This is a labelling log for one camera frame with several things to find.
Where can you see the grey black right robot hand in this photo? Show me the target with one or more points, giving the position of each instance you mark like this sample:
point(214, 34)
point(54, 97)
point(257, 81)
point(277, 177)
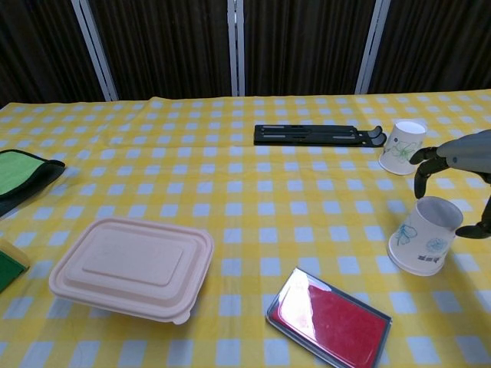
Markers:
point(468, 153)

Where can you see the white floral paper cup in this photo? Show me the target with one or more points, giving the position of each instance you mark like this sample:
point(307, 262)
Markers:
point(424, 241)

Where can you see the paper cup green flower print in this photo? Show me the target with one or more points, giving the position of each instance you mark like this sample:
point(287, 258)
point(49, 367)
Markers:
point(401, 149)

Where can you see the black folding stand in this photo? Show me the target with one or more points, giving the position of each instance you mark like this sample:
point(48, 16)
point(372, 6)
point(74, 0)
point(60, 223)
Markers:
point(307, 135)

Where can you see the red ink pad case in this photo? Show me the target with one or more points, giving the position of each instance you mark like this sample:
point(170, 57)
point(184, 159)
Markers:
point(333, 318)

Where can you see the yellow white checked tablecloth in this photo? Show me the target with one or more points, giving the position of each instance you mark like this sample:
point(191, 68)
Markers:
point(245, 191)

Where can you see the beige lidded lunch box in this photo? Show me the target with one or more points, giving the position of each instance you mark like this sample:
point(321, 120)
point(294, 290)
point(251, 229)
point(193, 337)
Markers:
point(130, 264)

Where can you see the green cloth black edged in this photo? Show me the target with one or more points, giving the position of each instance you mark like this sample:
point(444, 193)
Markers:
point(19, 172)

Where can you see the yellow green sponge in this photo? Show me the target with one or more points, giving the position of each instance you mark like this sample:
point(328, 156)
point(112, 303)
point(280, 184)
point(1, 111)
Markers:
point(9, 264)

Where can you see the white screen frame post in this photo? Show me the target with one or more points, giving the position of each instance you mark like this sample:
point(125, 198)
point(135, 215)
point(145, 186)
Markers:
point(236, 46)
point(96, 50)
point(371, 46)

